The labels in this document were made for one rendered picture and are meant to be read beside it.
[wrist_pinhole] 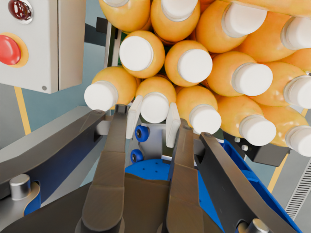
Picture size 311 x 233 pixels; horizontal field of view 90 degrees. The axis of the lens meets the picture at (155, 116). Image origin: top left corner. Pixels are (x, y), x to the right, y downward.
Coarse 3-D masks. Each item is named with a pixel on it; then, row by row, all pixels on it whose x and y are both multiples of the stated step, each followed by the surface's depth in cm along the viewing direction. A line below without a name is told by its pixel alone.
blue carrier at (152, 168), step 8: (144, 160) 40; (152, 160) 41; (160, 160) 42; (128, 168) 36; (136, 168) 37; (144, 168) 37; (152, 168) 38; (160, 168) 39; (168, 168) 39; (144, 176) 35; (152, 176) 36; (160, 176) 36; (200, 176) 39; (200, 184) 36; (200, 192) 34; (200, 200) 32; (208, 200) 32; (208, 208) 31; (216, 216) 29; (224, 232) 27
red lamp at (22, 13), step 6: (12, 0) 18; (18, 0) 18; (12, 6) 18; (18, 6) 18; (24, 6) 18; (12, 12) 18; (18, 12) 18; (24, 12) 18; (18, 18) 19; (24, 18) 19
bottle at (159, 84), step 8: (160, 72) 39; (144, 80) 26; (152, 80) 25; (160, 80) 25; (168, 80) 28; (144, 88) 24; (152, 88) 23; (160, 88) 23; (168, 88) 24; (136, 96) 26; (144, 96) 22; (168, 96) 24; (176, 96) 27; (168, 104) 23
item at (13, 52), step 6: (0, 36) 19; (6, 36) 19; (0, 42) 19; (6, 42) 19; (12, 42) 20; (0, 48) 20; (6, 48) 20; (12, 48) 20; (18, 48) 20; (0, 54) 20; (6, 54) 20; (12, 54) 20; (18, 54) 20; (0, 60) 20; (6, 60) 20; (12, 60) 20; (18, 60) 20
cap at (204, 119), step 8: (200, 112) 21; (208, 112) 21; (216, 112) 21; (192, 120) 22; (200, 120) 21; (208, 120) 21; (216, 120) 21; (200, 128) 21; (208, 128) 21; (216, 128) 21
